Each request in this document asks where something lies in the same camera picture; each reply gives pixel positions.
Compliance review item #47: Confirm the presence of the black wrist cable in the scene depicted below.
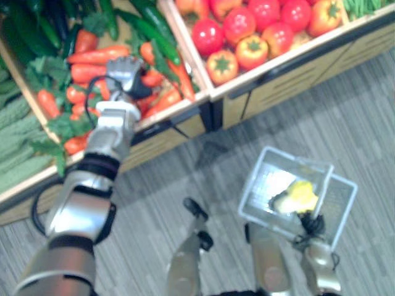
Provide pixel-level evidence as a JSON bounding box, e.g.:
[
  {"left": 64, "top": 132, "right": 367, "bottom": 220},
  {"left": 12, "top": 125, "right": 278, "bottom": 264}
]
[{"left": 84, "top": 75, "right": 124, "bottom": 130}]

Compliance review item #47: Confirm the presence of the black elbow cable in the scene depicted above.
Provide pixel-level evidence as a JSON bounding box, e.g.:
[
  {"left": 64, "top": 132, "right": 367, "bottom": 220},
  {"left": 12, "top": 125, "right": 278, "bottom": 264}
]
[{"left": 30, "top": 184, "right": 51, "bottom": 237}]

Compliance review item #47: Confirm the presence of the robot leg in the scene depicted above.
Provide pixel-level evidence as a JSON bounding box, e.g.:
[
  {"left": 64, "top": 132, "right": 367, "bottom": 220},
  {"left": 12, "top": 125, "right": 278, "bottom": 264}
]
[
  {"left": 166, "top": 197, "right": 214, "bottom": 296},
  {"left": 244, "top": 222, "right": 293, "bottom": 296}
]

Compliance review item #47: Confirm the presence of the robot right leg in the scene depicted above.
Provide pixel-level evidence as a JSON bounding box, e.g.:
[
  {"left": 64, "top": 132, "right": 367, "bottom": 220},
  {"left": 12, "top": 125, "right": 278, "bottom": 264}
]
[{"left": 244, "top": 222, "right": 293, "bottom": 296}]

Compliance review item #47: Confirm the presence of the clear plastic shopping basket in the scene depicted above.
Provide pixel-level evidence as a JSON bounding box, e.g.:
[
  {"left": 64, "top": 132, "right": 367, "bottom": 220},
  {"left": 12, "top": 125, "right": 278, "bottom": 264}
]
[{"left": 237, "top": 146, "right": 359, "bottom": 252}]

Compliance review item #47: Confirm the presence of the red tomato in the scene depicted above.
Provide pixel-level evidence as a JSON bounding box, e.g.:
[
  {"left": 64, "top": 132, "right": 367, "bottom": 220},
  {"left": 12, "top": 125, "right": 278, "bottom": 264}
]
[
  {"left": 191, "top": 18, "right": 225, "bottom": 57},
  {"left": 222, "top": 6, "right": 257, "bottom": 46},
  {"left": 246, "top": 0, "right": 281, "bottom": 31},
  {"left": 280, "top": 0, "right": 312, "bottom": 33},
  {"left": 261, "top": 22, "right": 294, "bottom": 59}
]

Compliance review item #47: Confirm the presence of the dark green cucumber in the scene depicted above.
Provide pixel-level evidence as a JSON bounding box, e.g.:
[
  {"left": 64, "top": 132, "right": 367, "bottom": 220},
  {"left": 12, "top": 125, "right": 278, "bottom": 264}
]
[
  {"left": 63, "top": 24, "right": 83, "bottom": 58},
  {"left": 46, "top": 0, "right": 70, "bottom": 41}
]

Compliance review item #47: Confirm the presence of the long orange carrot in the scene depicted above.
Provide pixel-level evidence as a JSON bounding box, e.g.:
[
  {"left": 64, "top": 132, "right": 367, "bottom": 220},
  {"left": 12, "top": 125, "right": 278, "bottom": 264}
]
[
  {"left": 66, "top": 45, "right": 130, "bottom": 65},
  {"left": 166, "top": 58, "right": 196, "bottom": 102}
]

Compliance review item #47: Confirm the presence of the green bitter gourd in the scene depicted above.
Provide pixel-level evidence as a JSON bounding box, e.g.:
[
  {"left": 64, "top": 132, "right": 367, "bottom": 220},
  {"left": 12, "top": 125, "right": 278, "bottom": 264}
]
[
  {"left": 0, "top": 135, "right": 41, "bottom": 172},
  {"left": 0, "top": 154, "right": 55, "bottom": 194},
  {"left": 0, "top": 115, "right": 44, "bottom": 146},
  {"left": 0, "top": 69, "right": 20, "bottom": 102},
  {"left": 0, "top": 97, "right": 31, "bottom": 130}
]

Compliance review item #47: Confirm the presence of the green beans bunch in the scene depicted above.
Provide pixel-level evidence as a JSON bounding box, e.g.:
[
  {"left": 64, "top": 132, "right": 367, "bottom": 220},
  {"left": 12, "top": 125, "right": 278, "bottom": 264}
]
[{"left": 343, "top": 0, "right": 386, "bottom": 21}]

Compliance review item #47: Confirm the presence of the orange bell pepper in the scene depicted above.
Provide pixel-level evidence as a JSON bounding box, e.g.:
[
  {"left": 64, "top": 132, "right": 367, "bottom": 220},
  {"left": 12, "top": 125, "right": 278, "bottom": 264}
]
[
  {"left": 206, "top": 49, "right": 239, "bottom": 86},
  {"left": 209, "top": 0, "right": 244, "bottom": 21},
  {"left": 235, "top": 35, "right": 269, "bottom": 71},
  {"left": 175, "top": 0, "right": 210, "bottom": 21},
  {"left": 306, "top": 0, "right": 343, "bottom": 38}
]

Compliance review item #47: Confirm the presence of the yellow vegetable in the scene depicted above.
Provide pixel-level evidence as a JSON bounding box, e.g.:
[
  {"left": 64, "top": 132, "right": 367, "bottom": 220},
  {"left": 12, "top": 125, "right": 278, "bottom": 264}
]
[{"left": 270, "top": 180, "right": 320, "bottom": 215}]

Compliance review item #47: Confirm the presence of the long green cucumber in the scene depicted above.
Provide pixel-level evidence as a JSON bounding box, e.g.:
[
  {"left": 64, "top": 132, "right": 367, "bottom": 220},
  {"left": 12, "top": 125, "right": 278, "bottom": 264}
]
[{"left": 115, "top": 9, "right": 181, "bottom": 65}]

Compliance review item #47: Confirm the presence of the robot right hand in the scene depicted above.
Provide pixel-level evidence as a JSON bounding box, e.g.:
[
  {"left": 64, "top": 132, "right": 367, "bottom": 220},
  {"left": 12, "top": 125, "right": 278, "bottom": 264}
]
[{"left": 295, "top": 212, "right": 326, "bottom": 244}]

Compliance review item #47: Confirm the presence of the black label holder strip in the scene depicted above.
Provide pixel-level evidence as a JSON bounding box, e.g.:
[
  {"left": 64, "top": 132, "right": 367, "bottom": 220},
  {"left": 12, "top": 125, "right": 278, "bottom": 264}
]
[
  {"left": 227, "top": 68, "right": 280, "bottom": 100},
  {"left": 134, "top": 107, "right": 200, "bottom": 144}
]

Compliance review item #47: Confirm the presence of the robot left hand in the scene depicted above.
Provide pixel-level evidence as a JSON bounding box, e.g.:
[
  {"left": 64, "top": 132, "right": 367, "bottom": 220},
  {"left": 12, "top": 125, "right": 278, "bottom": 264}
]
[{"left": 106, "top": 57, "right": 152, "bottom": 100}]

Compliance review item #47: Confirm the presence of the robot left leg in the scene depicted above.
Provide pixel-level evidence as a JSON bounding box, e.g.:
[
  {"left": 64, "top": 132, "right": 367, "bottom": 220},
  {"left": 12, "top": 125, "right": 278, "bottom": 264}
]
[{"left": 166, "top": 197, "right": 214, "bottom": 296}]

